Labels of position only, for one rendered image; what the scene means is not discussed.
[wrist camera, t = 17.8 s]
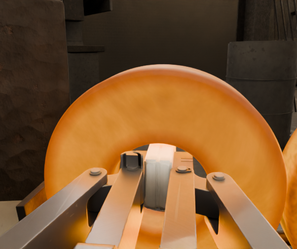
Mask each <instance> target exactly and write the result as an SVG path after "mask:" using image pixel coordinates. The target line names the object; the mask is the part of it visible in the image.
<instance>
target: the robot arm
mask: <svg viewBox="0 0 297 249"><path fill-rule="evenodd" d="M120 161H121V169H120V171H119V173H117V174H112V175H107V170H105V169H104V168H98V167H96V168H91V169H88V170H86V171H85V172H84V173H82V174H81V175H80V176H78V177H77V178H76V179H74V180H73V181H72V182H70V183H69V184H68V185H67V186H65V187H64V188H63V189H61V190H60V191H59V192H57V193H56V194H55V195H53V196H52V197H51V198H49V199H48V200H47V201H46V202H44V203H43V204H42V205H40V206H39V207H37V208H36V209H35V210H34V211H32V212H31V213H30V214H28V215H27V216H26V217H24V218H23V219H22V220H20V221H19V222H18V223H16V224H15V225H14V226H13V227H11V228H10V229H9V230H7V231H6V232H5V233H3V234H2V235H1V236H0V249H135V246H136V241H137V237H138V233H139V229H140V225H141V221H142V217H143V213H144V203H145V206H146V207H147V208H150V209H156V208H160V210H165V214H164V222H163V229H162V236H161V244H160V248H158V249H197V240H196V215H195V214H200V215H204V216H205V222H206V224H207V226H208V228H209V230H210V232H211V234H212V236H213V238H214V241H215V243H216V245H217V247H218V249H290V247H289V246H288V245H287V244H286V243H285V241H284V240H283V239H282V238H281V237H280V235H279V234H278V233H277V232H276V231H275V229H274V228H273V227H272V226H271V225H270V223H269V222H268V221H267V220H266V219H265V217H264V216H263V215H262V214H261V212H260V211H259V210H258V209H257V208H256V206H255V205H254V204H253V203H252V202H251V200H250V199H249V198H248V197H247V196H246V194H245V193H244V192H243V191H242V190H241V188H240V187H239V186H238V185H237V184H236V182H235V181H234V180H233V179H232V178H231V176H229V175H228V174H225V173H223V172H212V173H210V174H208V175H207V177H206V178H202V177H199V176H197V175H195V174H194V170H193V157H192V155H191V154H190V153H188V152H176V146H172V145H168V144H159V143H156V144H150V145H149V148H148V150H147V151H127V152H124V153H122V154H121V155H120Z"/></svg>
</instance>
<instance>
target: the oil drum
mask: <svg viewBox="0 0 297 249"><path fill-rule="evenodd" d="M225 77H226V83H227V84H229V85H231V86H232V87H233V88H235V89H236V90H237V91H238V92H240V93H241V94H242V95H243V96H244V97H245V98H246V99H247V100H248V101H249V102H250V103H251V104H252V105H253V106H254V107H255V108H256V110H257V111H258V112H259V113H260V114H261V115H262V117H263V118H264V119H265V120H266V122H267V123H268V125H269V126H270V128H271V129H272V131H273V133H274V135H275V137H276V139H277V141H278V143H279V145H280V148H282V147H285V146H286V144H287V142H288V141H289V139H290V131H291V122H292V113H293V111H294V110H293V105H294V96H295V87H296V79H297V41H284V40H275V41H233V42H229V43H228V52H227V70H226V76H225Z"/></svg>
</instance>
